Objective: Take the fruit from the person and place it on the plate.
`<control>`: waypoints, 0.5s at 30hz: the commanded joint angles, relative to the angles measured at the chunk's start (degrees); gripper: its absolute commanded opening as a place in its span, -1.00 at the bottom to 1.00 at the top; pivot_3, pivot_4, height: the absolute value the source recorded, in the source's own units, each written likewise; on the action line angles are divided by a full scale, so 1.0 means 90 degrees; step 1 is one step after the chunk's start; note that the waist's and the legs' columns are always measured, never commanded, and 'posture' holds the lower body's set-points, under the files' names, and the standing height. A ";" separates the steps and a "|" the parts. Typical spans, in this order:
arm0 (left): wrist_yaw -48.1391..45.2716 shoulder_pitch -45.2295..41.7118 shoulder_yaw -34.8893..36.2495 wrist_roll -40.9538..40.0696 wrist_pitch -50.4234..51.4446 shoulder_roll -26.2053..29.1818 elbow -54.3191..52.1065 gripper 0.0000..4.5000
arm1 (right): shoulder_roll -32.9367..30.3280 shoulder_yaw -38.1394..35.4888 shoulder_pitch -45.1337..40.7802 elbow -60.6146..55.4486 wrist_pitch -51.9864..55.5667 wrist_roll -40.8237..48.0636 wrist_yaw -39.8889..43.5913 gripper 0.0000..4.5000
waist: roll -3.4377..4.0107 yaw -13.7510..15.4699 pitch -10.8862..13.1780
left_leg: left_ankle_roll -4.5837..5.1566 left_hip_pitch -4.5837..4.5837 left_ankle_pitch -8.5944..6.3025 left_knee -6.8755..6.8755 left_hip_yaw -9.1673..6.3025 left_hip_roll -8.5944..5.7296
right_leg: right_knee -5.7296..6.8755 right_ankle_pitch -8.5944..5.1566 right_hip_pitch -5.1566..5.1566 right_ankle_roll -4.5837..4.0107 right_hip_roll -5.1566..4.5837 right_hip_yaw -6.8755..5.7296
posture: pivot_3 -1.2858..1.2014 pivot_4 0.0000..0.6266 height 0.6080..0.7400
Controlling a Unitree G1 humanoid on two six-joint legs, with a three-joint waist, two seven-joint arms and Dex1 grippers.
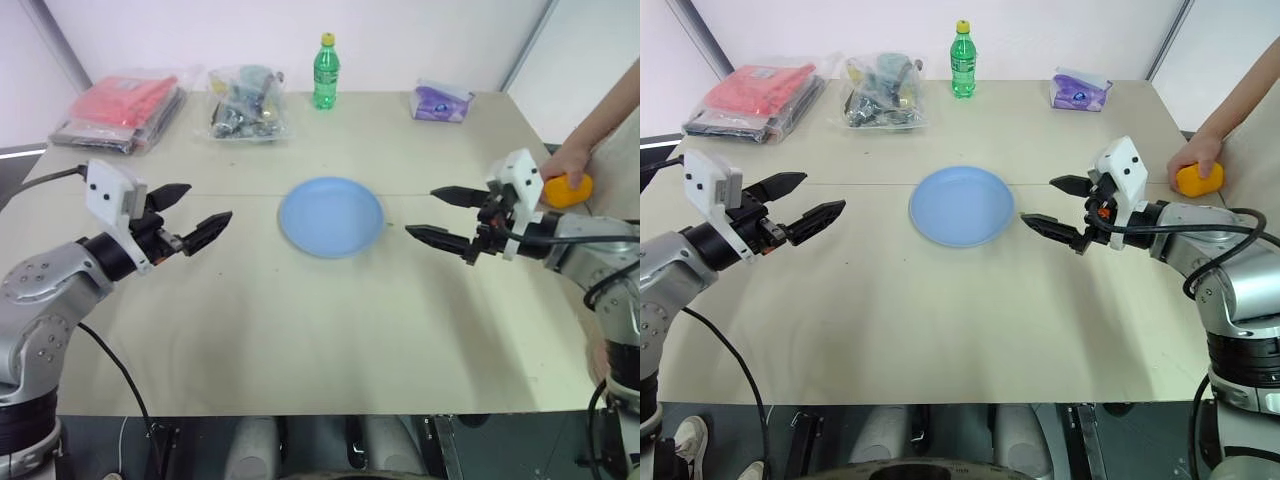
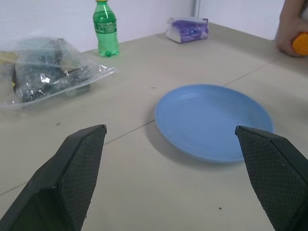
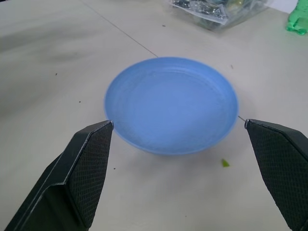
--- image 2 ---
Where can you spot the clear plastic zip bag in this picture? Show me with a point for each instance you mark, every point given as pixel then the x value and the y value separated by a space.
pixel 45 72

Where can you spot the person's bare hand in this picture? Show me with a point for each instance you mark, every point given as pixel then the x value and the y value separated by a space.
pixel 287 31

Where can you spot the purple white tissue pack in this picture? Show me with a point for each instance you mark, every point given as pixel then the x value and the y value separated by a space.
pixel 187 30

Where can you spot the grey vertical pole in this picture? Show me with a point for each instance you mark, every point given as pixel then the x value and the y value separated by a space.
pixel 196 8

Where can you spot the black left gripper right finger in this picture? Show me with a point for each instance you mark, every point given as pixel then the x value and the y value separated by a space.
pixel 272 175

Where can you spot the green plastic soda bottle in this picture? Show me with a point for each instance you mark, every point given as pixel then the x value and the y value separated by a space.
pixel 106 29

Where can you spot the blue round plate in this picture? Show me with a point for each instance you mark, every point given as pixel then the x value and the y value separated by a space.
pixel 211 120

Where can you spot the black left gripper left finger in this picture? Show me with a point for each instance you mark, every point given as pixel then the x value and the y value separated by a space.
pixel 69 178

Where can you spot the orange fruit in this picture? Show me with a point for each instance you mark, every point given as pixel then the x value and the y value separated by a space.
pixel 301 44

